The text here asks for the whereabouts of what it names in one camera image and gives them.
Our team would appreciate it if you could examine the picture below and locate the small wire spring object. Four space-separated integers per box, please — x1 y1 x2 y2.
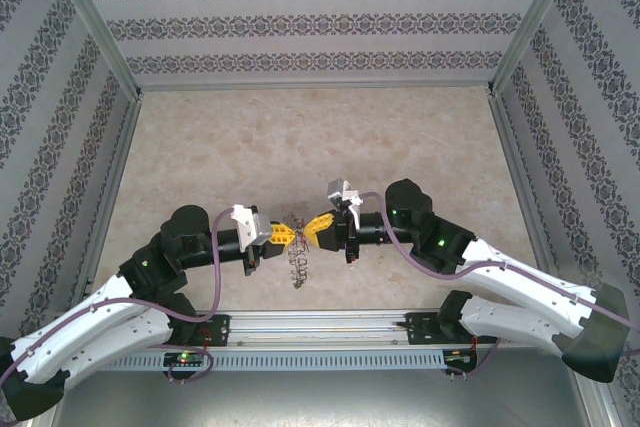
283 210 312 291

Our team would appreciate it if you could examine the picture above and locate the thin purple base cable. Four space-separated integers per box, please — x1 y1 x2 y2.
444 336 502 383
167 343 216 386

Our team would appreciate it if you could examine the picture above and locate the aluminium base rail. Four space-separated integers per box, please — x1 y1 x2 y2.
227 310 409 348

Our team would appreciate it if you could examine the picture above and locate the aluminium frame profile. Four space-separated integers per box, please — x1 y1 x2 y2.
39 0 144 98
487 0 586 98

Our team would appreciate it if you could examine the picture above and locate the grey slotted cable duct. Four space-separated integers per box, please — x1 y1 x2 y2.
94 346 447 374

